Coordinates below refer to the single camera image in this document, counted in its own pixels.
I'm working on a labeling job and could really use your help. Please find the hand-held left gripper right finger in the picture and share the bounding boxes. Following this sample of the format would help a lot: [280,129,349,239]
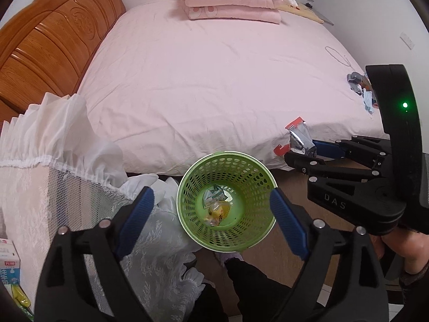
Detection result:
[269,188,389,322]

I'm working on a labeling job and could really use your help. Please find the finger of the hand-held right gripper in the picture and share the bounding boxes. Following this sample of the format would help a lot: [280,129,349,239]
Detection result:
[284,151,383,180]
[312,136,391,168]

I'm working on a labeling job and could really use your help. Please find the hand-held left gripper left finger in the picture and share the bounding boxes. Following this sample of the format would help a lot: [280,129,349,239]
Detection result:
[34,186,155,322]

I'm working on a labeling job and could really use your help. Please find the silver and red snack wrapper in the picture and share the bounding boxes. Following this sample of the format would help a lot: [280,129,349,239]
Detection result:
[274,117,317,158]

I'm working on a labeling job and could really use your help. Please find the green plastic mesh basket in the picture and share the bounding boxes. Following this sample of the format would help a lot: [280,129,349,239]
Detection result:
[176,152,278,252]

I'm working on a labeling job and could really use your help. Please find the person's right hand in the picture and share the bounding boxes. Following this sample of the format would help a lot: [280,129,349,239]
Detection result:
[369,227,429,275]

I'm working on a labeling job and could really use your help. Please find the blue face mask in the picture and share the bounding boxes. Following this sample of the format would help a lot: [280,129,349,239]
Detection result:
[361,89,380,115]

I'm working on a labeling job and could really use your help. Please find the person's white shoe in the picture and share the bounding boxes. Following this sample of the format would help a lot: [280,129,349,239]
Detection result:
[214,251,244,269]

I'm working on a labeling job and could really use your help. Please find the grey crumpled wrapper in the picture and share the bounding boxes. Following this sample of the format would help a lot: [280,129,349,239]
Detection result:
[346,73,364,92]

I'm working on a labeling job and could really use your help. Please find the yellow crumpled wrapper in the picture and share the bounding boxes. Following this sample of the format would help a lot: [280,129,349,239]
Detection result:
[205,201,232,226]

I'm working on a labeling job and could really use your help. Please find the person's leg in black pants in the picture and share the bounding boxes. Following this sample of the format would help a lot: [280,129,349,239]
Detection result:
[188,258,304,322]

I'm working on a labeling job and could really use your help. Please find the green and white wrapper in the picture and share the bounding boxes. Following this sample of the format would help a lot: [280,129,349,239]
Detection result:
[204,184,235,208]

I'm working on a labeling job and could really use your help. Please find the white lace ruffled cloth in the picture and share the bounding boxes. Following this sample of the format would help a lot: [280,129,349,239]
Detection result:
[0,92,206,322]

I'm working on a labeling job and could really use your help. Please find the bed with pink sheet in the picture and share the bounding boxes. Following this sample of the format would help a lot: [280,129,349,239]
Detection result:
[77,0,386,177]

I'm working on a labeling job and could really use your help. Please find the grey window ledge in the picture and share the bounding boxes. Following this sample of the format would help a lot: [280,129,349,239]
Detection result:
[298,2,334,26]

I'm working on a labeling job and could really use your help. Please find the white and blue milk carton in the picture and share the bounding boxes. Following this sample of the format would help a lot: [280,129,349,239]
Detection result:
[0,238,21,286]

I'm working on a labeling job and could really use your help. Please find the yellow cloth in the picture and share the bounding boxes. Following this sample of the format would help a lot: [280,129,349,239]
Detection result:
[278,2,324,24]

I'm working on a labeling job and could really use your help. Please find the yellow-green plastic item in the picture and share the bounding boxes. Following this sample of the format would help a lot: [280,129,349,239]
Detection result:
[11,283,33,310]

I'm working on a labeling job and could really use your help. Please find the folded pink blanket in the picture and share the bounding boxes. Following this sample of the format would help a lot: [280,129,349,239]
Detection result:
[183,0,282,25]

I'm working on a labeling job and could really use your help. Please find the carved wooden headboard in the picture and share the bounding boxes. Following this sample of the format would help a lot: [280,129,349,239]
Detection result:
[0,0,127,125]

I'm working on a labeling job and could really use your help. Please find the thin looped cord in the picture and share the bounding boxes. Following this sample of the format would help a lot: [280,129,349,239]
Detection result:
[325,46,353,70]

